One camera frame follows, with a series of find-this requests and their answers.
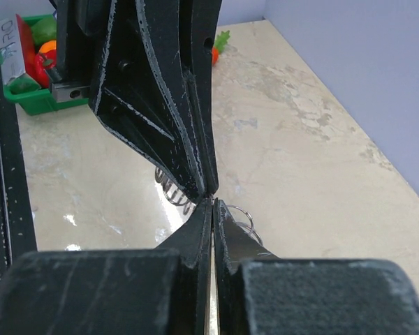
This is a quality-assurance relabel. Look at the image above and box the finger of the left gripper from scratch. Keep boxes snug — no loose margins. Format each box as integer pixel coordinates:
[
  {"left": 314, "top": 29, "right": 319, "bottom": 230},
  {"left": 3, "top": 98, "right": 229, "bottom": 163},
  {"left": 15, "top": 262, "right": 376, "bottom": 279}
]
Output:
[{"left": 176, "top": 1, "right": 221, "bottom": 194}]

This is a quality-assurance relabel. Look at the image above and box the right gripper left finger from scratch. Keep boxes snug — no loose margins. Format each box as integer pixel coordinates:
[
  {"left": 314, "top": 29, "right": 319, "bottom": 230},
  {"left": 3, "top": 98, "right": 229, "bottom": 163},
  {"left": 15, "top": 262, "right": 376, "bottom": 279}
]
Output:
[{"left": 0, "top": 199, "right": 212, "bottom": 334}]

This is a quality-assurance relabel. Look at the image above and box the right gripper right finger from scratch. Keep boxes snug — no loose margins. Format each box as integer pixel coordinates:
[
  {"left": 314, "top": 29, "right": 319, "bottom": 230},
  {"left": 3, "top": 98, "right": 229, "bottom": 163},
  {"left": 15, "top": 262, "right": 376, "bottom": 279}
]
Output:
[{"left": 213, "top": 200, "right": 419, "bottom": 334}]

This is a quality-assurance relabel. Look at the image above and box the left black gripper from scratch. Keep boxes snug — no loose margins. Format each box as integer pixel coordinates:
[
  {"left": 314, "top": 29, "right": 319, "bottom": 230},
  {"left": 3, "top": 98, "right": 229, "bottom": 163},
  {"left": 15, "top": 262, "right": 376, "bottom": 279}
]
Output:
[{"left": 50, "top": 0, "right": 209, "bottom": 202}]

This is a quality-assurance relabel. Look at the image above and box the metal disc with keyrings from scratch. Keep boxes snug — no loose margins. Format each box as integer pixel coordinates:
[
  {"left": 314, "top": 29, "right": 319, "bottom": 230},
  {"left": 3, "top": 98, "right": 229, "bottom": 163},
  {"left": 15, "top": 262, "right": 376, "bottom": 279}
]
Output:
[{"left": 154, "top": 166, "right": 266, "bottom": 255}]

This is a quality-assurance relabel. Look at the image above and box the orange toy carrot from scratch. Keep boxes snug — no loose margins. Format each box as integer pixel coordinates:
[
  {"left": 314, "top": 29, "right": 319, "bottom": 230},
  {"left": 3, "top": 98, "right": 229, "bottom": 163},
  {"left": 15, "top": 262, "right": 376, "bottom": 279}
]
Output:
[{"left": 212, "top": 30, "right": 230, "bottom": 66}]

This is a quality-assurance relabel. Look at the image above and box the red toy pepper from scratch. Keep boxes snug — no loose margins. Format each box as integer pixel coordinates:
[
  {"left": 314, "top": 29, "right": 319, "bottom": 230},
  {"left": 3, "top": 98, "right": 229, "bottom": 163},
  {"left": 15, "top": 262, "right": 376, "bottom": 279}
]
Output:
[{"left": 35, "top": 50, "right": 57, "bottom": 89}]

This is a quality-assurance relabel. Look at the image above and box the orange toy pepper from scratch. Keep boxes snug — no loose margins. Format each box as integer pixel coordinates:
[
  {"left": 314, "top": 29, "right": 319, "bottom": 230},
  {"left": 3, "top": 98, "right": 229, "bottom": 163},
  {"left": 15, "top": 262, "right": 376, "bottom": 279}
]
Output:
[{"left": 38, "top": 40, "right": 57, "bottom": 60}]

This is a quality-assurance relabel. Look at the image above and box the green toy pepper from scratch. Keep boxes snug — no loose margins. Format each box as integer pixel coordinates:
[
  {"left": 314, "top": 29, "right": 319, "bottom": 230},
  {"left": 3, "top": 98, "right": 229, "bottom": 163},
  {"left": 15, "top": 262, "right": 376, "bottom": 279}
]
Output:
[{"left": 31, "top": 16, "right": 57, "bottom": 46}]

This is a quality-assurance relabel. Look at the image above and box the green plastic crate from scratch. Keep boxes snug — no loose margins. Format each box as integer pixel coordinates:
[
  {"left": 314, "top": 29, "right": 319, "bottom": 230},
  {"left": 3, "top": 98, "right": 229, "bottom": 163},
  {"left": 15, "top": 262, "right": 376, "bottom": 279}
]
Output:
[{"left": 3, "top": 14, "right": 87, "bottom": 115}]

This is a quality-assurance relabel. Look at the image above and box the white silver packet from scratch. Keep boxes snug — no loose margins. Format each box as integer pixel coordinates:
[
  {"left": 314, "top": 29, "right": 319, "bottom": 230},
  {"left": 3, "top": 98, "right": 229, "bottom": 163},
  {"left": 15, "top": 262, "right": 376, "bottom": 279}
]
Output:
[{"left": 0, "top": 14, "right": 27, "bottom": 86}]

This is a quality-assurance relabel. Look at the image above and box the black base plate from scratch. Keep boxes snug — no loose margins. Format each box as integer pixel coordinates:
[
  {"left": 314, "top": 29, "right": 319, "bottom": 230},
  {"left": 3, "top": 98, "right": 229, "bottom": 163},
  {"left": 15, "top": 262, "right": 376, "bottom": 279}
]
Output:
[{"left": 0, "top": 69, "right": 37, "bottom": 280}]

